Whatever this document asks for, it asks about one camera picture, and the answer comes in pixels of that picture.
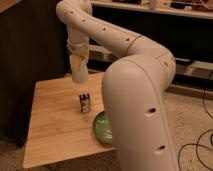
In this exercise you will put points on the wooden folding table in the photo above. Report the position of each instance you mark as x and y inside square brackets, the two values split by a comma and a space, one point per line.
[58, 129]

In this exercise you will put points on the wooden shelf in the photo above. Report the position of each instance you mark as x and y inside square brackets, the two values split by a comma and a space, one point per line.
[168, 11]

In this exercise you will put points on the grey metal beam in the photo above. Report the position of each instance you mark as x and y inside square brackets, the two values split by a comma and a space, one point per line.
[100, 59]

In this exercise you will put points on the green plate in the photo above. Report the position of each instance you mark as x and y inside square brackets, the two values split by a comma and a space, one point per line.
[101, 129]

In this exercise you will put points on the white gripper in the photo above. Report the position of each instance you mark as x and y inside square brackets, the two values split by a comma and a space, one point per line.
[79, 49]

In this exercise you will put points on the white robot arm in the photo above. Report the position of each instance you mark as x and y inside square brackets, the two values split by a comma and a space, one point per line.
[132, 87]

